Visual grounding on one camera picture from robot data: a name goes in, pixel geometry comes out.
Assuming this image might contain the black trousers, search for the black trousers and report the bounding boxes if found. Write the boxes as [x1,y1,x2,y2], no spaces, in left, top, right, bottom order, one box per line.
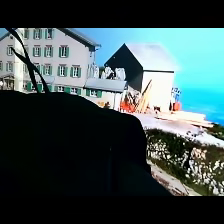
[0,28,173,197]

